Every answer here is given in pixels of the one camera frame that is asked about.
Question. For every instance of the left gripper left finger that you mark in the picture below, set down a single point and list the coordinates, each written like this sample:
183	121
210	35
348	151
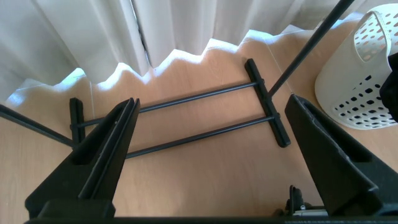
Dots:
62	193

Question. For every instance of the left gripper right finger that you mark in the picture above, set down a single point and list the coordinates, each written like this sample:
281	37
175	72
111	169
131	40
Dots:
339	186

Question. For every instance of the black shorts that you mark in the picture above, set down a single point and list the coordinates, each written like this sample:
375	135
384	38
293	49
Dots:
390	90

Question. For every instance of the black clothes rack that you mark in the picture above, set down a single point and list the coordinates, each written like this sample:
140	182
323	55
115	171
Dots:
267	102

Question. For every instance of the white laundry basket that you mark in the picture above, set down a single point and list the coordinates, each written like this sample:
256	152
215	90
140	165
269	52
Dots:
342	74

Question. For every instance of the beige curtain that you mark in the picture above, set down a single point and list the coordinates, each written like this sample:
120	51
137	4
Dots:
77	37

